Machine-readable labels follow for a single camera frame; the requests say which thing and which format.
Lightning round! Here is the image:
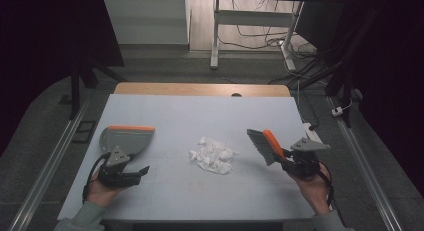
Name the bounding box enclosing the person's left hand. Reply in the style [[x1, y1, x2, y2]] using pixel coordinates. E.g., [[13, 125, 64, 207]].
[[87, 174, 128, 209]]

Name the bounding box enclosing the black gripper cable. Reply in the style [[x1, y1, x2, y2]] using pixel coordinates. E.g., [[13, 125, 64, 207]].
[[318, 161, 335, 207], [82, 152, 111, 204]]

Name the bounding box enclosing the white table board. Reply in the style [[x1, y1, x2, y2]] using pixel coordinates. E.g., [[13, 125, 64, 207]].
[[57, 93, 334, 223]]

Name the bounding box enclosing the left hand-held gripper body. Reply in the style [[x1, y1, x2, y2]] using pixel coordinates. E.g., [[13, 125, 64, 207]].
[[98, 145, 133, 189]]

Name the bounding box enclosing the person's right hand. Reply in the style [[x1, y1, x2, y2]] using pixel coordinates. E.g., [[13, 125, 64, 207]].
[[290, 164, 331, 216]]

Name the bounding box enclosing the pile of white paper scraps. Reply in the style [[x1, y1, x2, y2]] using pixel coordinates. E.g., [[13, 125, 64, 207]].
[[188, 136, 240, 176]]

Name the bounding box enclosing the aluminium rail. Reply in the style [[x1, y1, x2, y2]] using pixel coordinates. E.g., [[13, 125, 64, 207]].
[[8, 102, 89, 231], [328, 96, 403, 231]]

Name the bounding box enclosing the grey dustpan with orange edge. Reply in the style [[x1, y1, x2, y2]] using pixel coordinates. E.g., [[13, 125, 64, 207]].
[[99, 125, 156, 157]]

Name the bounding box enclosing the tangle of floor cables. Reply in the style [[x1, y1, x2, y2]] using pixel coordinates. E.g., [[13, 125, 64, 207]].
[[218, 0, 318, 59]]

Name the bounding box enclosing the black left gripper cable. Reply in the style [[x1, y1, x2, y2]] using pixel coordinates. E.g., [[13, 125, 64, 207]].
[[82, 152, 111, 204]]

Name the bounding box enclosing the black floor frame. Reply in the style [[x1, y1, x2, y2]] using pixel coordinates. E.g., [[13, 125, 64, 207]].
[[72, 120, 98, 145]]

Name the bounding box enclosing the black stand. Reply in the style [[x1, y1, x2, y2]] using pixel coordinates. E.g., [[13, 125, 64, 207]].
[[289, 40, 358, 129], [59, 57, 128, 120]]

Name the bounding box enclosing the black plug with cable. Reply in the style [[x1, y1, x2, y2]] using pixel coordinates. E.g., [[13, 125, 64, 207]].
[[297, 79, 321, 131]]

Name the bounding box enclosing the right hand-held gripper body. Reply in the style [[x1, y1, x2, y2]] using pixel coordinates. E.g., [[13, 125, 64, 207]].
[[288, 137, 331, 179]]

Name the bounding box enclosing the wooden table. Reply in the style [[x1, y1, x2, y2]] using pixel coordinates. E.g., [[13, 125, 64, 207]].
[[113, 82, 292, 98]]

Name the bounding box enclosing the white power strip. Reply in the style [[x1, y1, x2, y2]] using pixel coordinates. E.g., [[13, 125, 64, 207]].
[[302, 122, 321, 144]]

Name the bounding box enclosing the white cabinet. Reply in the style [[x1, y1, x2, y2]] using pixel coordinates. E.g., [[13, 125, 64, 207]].
[[100, 0, 192, 45]]

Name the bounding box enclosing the small white adapter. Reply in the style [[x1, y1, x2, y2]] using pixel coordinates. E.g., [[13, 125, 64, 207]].
[[331, 99, 354, 117]]

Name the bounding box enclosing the dark curtain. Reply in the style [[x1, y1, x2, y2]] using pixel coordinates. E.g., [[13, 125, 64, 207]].
[[343, 0, 424, 195], [0, 0, 124, 174]]

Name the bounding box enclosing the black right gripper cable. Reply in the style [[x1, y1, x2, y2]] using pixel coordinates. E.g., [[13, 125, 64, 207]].
[[318, 161, 335, 207]]

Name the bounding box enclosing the white desk frame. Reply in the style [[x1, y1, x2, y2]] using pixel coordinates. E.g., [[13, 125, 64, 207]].
[[209, 0, 305, 71]]

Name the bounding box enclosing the orange-handled grey brush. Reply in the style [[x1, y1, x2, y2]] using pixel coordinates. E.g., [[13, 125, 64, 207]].
[[246, 128, 288, 167]]

